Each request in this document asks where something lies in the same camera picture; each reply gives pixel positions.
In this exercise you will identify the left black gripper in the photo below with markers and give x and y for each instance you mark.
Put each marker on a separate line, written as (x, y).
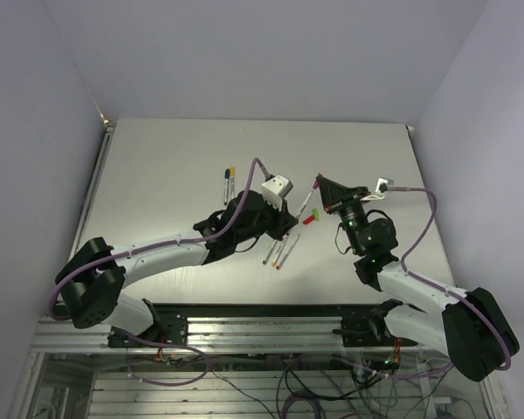
(284, 220)

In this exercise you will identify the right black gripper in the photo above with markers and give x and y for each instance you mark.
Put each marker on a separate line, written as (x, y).
(333, 193)

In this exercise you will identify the purple marker pen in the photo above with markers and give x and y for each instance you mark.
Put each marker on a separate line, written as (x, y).
(304, 203)

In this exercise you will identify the orange marker pen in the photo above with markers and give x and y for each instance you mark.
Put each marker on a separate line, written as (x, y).
(231, 184)

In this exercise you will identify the blue marker pen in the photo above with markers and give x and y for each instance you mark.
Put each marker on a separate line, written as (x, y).
(226, 185)

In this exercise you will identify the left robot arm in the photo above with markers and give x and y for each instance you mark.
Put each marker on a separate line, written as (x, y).
(91, 283)

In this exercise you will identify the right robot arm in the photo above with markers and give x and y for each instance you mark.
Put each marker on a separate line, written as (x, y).
(466, 326)

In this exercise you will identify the green marker pen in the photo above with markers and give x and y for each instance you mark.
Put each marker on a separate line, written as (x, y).
(270, 252)

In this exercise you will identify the red marker pen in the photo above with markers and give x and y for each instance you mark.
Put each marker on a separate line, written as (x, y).
(280, 264)

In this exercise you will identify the yellow marker pen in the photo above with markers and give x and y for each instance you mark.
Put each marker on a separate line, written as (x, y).
(279, 252)

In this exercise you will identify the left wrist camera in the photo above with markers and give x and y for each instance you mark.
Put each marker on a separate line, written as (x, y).
(275, 190)

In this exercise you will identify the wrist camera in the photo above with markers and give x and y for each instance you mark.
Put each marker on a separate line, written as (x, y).
(275, 190)
(381, 189)

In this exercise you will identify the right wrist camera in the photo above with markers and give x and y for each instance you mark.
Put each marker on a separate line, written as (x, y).
(381, 189)

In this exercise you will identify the aluminium frame rail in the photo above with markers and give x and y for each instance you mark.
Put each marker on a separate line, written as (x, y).
(274, 335)

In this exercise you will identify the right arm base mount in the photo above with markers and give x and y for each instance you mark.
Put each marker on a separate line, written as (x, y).
(365, 326)

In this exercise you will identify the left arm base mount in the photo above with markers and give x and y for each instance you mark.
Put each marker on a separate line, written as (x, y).
(157, 334)

